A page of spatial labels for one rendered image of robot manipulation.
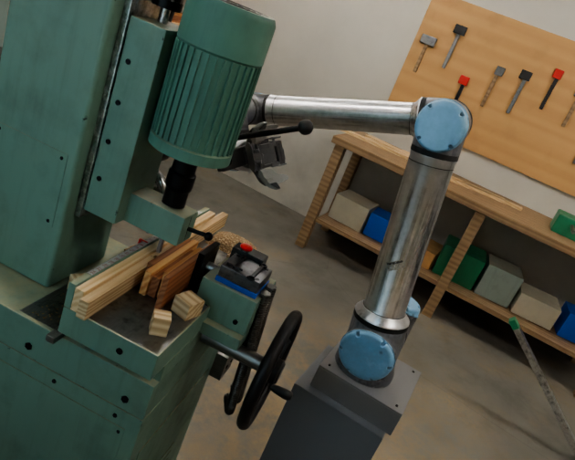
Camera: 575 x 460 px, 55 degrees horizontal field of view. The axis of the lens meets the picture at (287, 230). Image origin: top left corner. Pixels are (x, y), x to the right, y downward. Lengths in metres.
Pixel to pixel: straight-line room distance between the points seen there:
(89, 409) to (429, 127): 0.96
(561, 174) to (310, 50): 2.07
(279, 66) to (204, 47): 3.64
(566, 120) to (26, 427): 3.68
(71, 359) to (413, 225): 0.82
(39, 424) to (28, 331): 0.22
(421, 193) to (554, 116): 2.94
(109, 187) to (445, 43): 3.38
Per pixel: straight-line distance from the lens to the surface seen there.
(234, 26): 1.06
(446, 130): 1.32
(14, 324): 1.30
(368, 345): 1.47
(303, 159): 4.63
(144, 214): 1.24
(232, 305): 1.23
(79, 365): 1.24
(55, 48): 1.21
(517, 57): 4.25
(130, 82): 1.17
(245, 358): 1.29
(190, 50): 1.09
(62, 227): 1.28
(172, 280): 1.17
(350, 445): 1.77
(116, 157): 1.21
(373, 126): 1.52
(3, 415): 1.44
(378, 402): 1.71
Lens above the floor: 1.55
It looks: 21 degrees down
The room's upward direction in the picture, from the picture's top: 22 degrees clockwise
